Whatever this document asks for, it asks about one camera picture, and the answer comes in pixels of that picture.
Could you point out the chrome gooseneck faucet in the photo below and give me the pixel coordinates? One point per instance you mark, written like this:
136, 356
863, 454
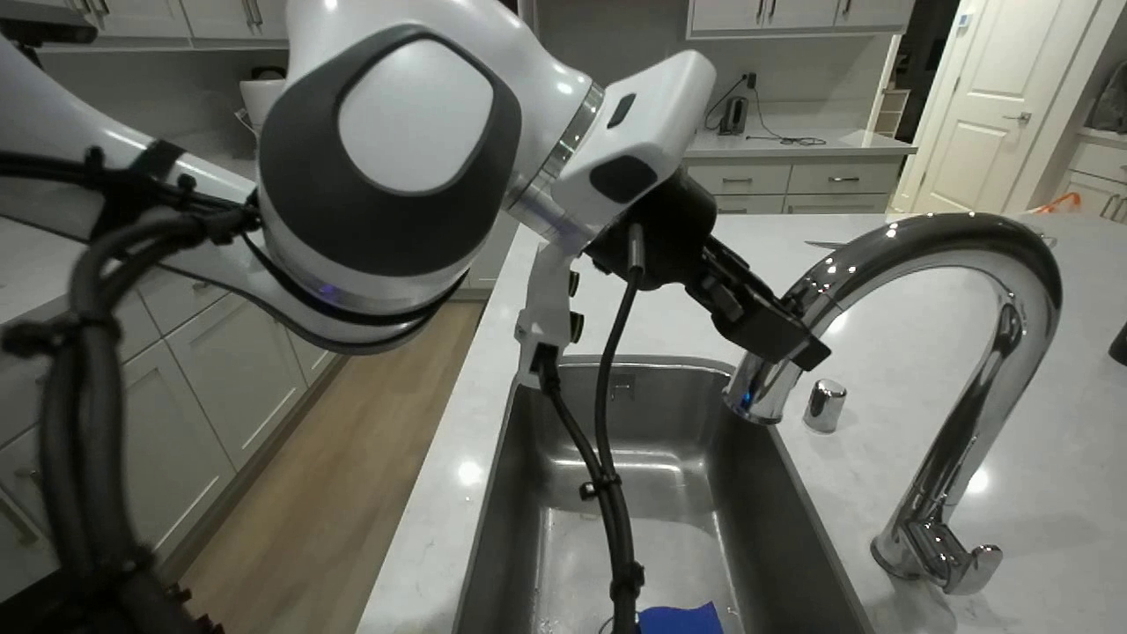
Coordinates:
940, 241

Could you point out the stainless steel sink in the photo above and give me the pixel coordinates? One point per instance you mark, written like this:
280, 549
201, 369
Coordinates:
680, 469

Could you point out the white wall cabinets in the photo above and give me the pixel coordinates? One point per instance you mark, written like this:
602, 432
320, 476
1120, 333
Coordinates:
798, 14
190, 21

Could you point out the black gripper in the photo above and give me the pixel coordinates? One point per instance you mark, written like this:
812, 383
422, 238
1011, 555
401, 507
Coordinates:
671, 233

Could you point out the grey base cabinets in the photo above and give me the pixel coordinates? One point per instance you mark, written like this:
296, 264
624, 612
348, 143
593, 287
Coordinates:
222, 365

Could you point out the white panel door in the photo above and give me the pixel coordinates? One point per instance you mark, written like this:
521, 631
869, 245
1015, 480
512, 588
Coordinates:
998, 106

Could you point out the blue sponge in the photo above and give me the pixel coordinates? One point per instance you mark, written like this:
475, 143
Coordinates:
680, 623

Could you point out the black countertop device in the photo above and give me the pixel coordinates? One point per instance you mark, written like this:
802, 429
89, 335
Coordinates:
739, 106

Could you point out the small grey drawer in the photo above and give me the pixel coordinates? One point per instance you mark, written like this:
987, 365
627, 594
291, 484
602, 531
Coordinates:
842, 177

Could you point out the wide grey drawer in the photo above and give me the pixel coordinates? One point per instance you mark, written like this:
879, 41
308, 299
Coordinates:
740, 177

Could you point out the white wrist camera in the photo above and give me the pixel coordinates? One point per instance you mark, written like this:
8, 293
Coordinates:
545, 305

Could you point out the orange object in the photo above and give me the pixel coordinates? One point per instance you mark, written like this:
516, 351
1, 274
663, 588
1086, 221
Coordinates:
1062, 204

